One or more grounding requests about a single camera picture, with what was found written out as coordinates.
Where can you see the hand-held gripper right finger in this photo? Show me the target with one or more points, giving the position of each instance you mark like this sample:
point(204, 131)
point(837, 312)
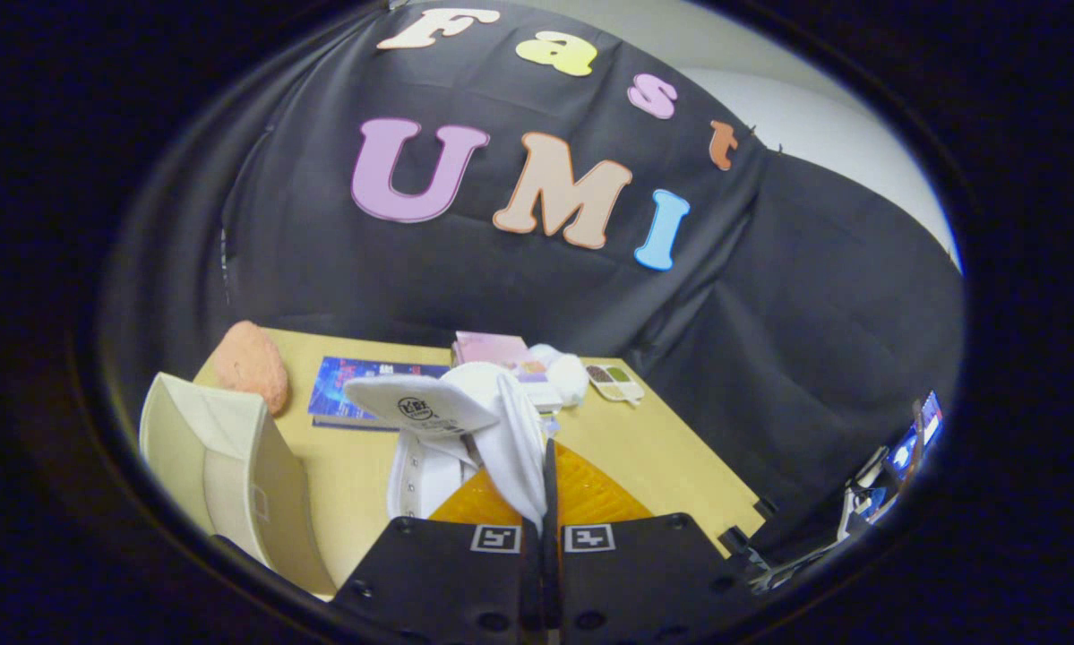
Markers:
point(644, 573)

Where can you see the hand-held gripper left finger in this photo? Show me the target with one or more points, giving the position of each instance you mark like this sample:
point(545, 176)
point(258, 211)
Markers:
point(438, 582)

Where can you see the white canvas shoe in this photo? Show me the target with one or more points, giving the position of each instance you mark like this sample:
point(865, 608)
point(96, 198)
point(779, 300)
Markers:
point(429, 408)

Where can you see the beige storage box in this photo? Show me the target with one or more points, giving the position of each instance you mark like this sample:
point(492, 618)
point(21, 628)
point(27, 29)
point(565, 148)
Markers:
point(232, 466)

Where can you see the black table clamp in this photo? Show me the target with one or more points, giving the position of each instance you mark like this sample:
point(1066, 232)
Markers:
point(735, 541)
point(765, 508)

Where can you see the white compartment snack tray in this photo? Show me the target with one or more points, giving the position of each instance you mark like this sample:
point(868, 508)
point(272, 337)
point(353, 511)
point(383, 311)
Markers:
point(615, 383)

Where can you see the white thick book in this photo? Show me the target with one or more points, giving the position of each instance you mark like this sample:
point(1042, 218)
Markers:
point(545, 396)

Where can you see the blue cover book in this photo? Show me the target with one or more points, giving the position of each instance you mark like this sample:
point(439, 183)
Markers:
point(357, 385)

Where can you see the white plush ball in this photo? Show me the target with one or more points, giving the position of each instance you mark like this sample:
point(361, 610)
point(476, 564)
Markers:
point(568, 374)

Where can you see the pink cover book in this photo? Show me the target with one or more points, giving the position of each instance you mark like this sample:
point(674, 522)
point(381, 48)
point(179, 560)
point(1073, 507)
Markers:
point(492, 348)

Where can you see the pink rough stone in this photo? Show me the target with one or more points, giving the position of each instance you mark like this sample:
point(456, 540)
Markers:
point(252, 365)

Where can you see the computer monitor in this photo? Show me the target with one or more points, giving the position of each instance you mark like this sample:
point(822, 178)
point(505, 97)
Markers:
point(917, 439)

